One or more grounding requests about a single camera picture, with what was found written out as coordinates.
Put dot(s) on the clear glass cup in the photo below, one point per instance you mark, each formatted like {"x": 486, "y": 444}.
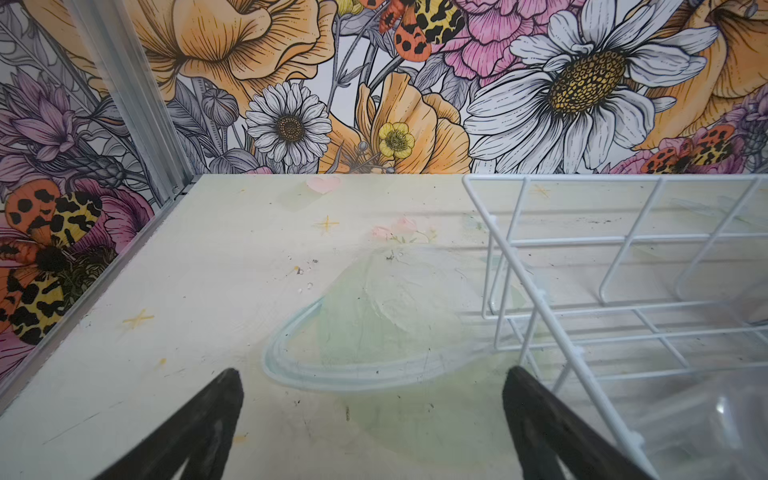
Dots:
{"x": 706, "y": 418}

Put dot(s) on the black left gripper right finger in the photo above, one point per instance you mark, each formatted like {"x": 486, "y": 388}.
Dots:
{"x": 547, "y": 436}

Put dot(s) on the aluminium corner frame post left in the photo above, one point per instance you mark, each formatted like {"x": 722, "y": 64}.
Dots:
{"x": 114, "y": 46}

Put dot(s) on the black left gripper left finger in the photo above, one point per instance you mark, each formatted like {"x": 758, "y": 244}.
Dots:
{"x": 194, "y": 443}

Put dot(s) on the white wire dish rack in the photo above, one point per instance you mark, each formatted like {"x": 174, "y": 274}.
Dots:
{"x": 579, "y": 269}

